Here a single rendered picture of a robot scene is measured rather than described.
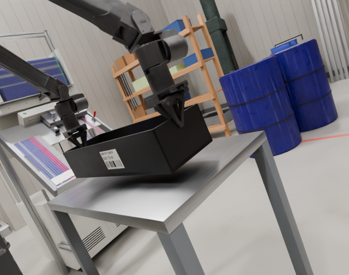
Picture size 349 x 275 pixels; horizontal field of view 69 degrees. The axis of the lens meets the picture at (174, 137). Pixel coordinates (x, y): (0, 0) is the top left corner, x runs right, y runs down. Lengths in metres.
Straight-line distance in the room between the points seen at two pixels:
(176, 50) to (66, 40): 5.20
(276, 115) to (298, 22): 4.04
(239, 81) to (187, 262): 2.27
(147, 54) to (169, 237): 0.38
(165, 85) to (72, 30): 5.40
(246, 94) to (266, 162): 1.91
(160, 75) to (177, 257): 0.38
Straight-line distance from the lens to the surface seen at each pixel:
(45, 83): 1.04
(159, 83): 0.59
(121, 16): 0.61
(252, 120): 2.73
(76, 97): 1.11
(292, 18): 6.58
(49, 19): 5.83
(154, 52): 0.59
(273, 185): 0.84
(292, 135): 2.88
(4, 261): 0.62
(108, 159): 0.78
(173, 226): 0.51
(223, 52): 5.96
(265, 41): 6.77
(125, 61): 5.38
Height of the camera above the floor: 1.01
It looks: 10 degrees down
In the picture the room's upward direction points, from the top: 22 degrees counter-clockwise
